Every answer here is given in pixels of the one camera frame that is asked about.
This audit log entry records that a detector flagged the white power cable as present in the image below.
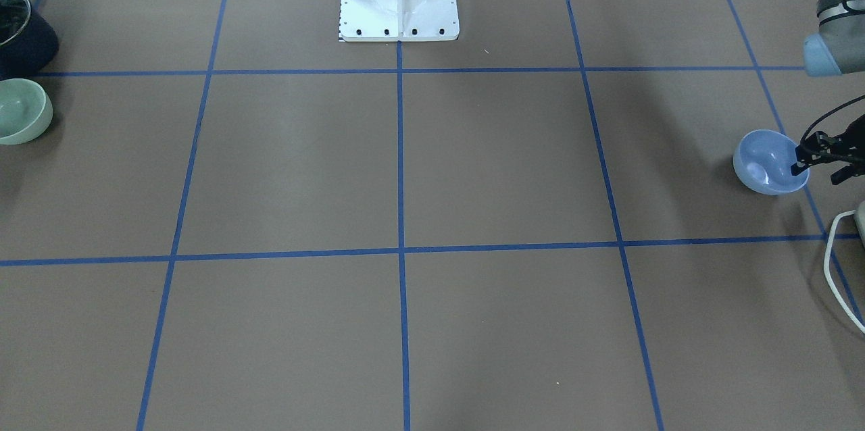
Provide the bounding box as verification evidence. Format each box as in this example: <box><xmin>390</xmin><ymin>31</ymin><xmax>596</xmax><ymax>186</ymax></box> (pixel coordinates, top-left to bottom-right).
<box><xmin>824</xmin><ymin>210</ymin><xmax>865</xmax><ymax>334</ymax></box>

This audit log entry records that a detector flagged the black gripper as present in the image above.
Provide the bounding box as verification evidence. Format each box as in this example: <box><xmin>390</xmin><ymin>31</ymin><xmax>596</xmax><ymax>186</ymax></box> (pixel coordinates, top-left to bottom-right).
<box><xmin>790</xmin><ymin>114</ymin><xmax>864</xmax><ymax>186</ymax></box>

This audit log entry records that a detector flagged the green bowl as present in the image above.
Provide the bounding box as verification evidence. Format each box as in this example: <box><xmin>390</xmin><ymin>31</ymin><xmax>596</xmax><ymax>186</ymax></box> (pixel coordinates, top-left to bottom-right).
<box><xmin>1</xmin><ymin>79</ymin><xmax>53</xmax><ymax>145</ymax></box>

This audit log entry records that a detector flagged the blue bowl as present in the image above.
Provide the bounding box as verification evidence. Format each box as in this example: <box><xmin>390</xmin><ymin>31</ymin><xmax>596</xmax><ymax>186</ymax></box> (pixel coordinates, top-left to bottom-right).
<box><xmin>733</xmin><ymin>129</ymin><xmax>810</xmax><ymax>196</ymax></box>

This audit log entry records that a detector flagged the dark blue pot with lid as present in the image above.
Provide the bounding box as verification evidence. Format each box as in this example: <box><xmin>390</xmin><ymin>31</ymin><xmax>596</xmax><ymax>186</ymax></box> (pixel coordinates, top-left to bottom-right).
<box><xmin>1</xmin><ymin>0</ymin><xmax>59</xmax><ymax>80</ymax></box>

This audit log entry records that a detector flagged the cream electric cooker appliance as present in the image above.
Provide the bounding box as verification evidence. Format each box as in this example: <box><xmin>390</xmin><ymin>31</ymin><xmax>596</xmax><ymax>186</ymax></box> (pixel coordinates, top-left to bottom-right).
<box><xmin>853</xmin><ymin>201</ymin><xmax>865</xmax><ymax>243</ymax></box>

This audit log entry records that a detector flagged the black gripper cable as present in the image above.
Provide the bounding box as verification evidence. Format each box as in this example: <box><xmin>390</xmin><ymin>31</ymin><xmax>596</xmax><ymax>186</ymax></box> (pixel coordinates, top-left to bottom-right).
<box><xmin>799</xmin><ymin>95</ymin><xmax>865</xmax><ymax>145</ymax></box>

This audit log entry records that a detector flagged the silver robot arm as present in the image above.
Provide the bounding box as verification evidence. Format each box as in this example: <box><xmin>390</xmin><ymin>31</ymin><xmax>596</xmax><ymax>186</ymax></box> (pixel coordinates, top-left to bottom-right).
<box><xmin>791</xmin><ymin>0</ymin><xmax>864</xmax><ymax>185</ymax></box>

